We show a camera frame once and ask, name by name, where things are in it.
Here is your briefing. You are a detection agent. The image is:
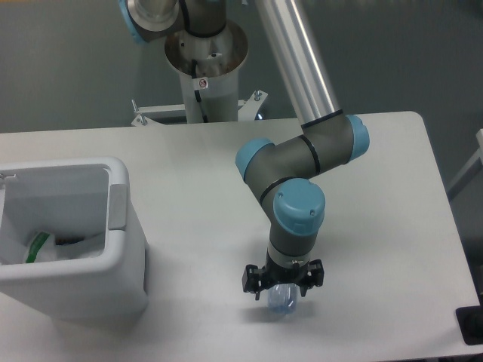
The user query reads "white frame at right edge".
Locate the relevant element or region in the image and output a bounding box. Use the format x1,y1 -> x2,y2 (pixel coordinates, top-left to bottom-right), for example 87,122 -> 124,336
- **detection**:
446,129 -> 482,202

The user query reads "clear plastic water bottle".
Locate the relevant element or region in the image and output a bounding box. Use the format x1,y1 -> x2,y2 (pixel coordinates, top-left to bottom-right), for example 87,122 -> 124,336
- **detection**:
267,284 -> 299,315

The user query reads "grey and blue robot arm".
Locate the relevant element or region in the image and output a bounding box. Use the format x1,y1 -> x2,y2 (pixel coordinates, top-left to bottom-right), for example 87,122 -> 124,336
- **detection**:
118,1 -> 370,296

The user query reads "white green paper bag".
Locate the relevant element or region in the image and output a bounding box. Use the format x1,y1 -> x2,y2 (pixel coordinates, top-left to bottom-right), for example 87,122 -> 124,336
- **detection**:
1,231 -> 105,265

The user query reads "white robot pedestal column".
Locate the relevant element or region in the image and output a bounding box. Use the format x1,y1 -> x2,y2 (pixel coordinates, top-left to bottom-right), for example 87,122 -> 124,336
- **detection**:
165,20 -> 248,123

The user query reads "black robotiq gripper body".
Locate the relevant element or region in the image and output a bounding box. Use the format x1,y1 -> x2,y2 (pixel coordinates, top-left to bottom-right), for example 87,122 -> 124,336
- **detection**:
263,253 -> 313,289

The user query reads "black cable on pedestal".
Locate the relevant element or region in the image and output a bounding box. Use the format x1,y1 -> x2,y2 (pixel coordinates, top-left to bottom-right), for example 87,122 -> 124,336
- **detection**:
190,59 -> 209,123

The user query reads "white pedestal base frame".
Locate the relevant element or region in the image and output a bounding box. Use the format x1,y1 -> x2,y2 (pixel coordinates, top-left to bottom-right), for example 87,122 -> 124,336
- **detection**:
131,90 -> 269,127

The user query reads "white plastic trash can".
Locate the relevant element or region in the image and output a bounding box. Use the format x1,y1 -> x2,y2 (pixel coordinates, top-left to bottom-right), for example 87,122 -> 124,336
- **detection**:
1,157 -> 149,319

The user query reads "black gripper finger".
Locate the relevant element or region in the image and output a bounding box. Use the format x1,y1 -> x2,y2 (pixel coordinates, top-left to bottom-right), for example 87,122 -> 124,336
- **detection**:
241,265 -> 270,301
297,259 -> 324,296

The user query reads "black clamp at table edge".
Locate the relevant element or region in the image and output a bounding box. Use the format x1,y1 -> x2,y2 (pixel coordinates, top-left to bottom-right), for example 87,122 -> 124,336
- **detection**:
455,305 -> 482,345

